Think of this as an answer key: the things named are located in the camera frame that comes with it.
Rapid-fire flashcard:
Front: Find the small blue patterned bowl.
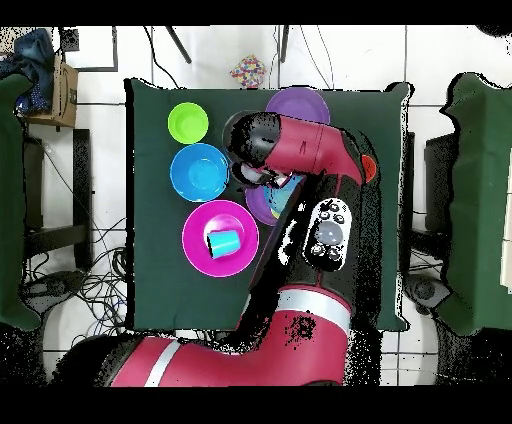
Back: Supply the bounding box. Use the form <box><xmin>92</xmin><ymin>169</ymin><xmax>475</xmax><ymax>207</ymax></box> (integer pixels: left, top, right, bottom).
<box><xmin>263</xmin><ymin>173</ymin><xmax>308</xmax><ymax>221</ymax></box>

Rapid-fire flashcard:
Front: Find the blue cup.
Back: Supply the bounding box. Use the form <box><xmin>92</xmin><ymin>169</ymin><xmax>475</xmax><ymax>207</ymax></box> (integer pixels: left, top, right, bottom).
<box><xmin>206</xmin><ymin>228</ymin><xmax>242</xmax><ymax>260</ymax></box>

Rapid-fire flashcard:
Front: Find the purple bowl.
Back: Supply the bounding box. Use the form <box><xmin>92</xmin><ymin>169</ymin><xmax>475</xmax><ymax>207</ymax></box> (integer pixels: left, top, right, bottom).
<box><xmin>244</xmin><ymin>184</ymin><xmax>281</xmax><ymax>228</ymax></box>
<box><xmin>264</xmin><ymin>86</ymin><xmax>332</xmax><ymax>126</ymax></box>

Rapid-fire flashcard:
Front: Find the large blue bowl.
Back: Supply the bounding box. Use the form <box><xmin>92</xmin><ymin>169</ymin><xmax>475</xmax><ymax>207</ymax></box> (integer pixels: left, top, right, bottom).
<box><xmin>169</xmin><ymin>142</ymin><xmax>231</xmax><ymax>203</ymax></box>

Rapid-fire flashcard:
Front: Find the orange cup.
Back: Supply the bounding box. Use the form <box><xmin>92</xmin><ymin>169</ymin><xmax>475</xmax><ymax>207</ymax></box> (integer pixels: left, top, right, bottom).
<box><xmin>361</xmin><ymin>154</ymin><xmax>378</xmax><ymax>183</ymax></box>

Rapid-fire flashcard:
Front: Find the pink bowl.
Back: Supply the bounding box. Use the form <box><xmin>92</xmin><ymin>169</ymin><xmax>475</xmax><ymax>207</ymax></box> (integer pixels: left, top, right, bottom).
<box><xmin>181</xmin><ymin>199</ymin><xmax>260</xmax><ymax>279</ymax></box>

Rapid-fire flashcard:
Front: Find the green bowl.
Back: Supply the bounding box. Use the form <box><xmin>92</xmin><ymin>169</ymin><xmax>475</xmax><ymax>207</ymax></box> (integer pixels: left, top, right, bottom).
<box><xmin>167</xmin><ymin>101</ymin><xmax>210</xmax><ymax>145</ymax></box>

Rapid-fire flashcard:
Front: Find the colourful patterned box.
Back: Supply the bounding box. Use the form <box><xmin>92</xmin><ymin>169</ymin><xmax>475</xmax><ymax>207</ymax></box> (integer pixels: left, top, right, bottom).
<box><xmin>229</xmin><ymin>54</ymin><xmax>268</xmax><ymax>90</ymax></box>

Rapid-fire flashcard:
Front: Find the black tripod leg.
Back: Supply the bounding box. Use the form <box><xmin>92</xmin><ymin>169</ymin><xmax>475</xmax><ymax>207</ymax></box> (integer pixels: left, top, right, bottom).
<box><xmin>278</xmin><ymin>25</ymin><xmax>291</xmax><ymax>64</ymax></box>
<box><xmin>164</xmin><ymin>25</ymin><xmax>193</xmax><ymax>65</ymax></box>

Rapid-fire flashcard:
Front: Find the dark green table cloth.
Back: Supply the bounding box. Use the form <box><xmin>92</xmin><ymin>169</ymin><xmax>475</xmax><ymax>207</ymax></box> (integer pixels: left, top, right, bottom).
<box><xmin>125</xmin><ymin>77</ymin><xmax>413</xmax><ymax>333</ymax></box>

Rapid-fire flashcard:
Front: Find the green cloth side table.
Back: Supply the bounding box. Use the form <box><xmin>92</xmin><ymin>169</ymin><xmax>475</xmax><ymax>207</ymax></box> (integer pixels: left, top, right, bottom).
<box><xmin>437</xmin><ymin>72</ymin><xmax>512</xmax><ymax>337</ymax></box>
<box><xmin>0</xmin><ymin>73</ymin><xmax>43</xmax><ymax>332</ymax></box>

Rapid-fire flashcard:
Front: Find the cardboard box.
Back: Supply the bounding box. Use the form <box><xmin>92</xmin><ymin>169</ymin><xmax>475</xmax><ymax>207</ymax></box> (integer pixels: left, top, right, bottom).
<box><xmin>23</xmin><ymin>53</ymin><xmax>80</xmax><ymax>129</ymax></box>

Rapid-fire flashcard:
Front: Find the blue cloth bundle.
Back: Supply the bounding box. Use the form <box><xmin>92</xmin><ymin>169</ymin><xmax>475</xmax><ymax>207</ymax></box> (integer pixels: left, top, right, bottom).
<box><xmin>0</xmin><ymin>27</ymin><xmax>56</xmax><ymax>114</ymax></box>

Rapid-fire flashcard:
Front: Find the black pedestal leg with caster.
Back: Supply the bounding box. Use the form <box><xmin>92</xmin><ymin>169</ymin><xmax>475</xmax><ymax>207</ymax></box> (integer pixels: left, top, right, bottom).
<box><xmin>402</xmin><ymin>271</ymin><xmax>453</xmax><ymax>315</ymax></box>
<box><xmin>21</xmin><ymin>269</ymin><xmax>87</xmax><ymax>307</ymax></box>

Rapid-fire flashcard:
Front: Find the black stool frame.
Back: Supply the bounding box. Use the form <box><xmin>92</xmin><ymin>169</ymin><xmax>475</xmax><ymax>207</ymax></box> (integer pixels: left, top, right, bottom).
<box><xmin>22</xmin><ymin>128</ymin><xmax>94</xmax><ymax>271</ymax></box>

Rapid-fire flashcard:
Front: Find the black floor cable tangle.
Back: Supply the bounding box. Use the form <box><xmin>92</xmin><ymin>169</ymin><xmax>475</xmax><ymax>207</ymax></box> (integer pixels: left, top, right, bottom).
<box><xmin>23</xmin><ymin>215</ymin><xmax>129</xmax><ymax>341</ymax></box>

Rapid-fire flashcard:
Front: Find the black floor frame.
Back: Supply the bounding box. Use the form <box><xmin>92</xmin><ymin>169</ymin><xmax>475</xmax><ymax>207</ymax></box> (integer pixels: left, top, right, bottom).
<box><xmin>58</xmin><ymin>25</ymin><xmax>120</xmax><ymax>74</ymax></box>

